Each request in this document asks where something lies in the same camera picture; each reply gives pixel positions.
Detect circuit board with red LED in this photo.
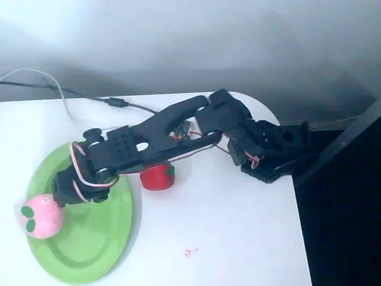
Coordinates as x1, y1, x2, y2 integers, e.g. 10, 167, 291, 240
168, 120, 193, 141

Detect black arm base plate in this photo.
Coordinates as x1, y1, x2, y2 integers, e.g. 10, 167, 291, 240
240, 154, 295, 184

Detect green oval plate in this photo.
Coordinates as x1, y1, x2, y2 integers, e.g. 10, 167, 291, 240
24, 142, 133, 285

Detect pink plush peach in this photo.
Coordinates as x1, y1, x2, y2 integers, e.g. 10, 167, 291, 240
20, 193, 65, 240

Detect red and white servo wire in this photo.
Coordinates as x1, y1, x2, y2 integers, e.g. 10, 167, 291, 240
69, 141, 260, 204

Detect black cable with ferrite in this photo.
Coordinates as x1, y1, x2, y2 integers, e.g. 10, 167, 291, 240
0, 80, 158, 115

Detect black slanted desk bar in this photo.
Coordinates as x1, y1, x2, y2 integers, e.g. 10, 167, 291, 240
293, 97, 381, 186

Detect red plush strawberry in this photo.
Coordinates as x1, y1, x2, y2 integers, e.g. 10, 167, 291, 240
139, 163, 176, 191

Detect black and white cables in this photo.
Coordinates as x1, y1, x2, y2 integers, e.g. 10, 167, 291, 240
0, 69, 120, 131

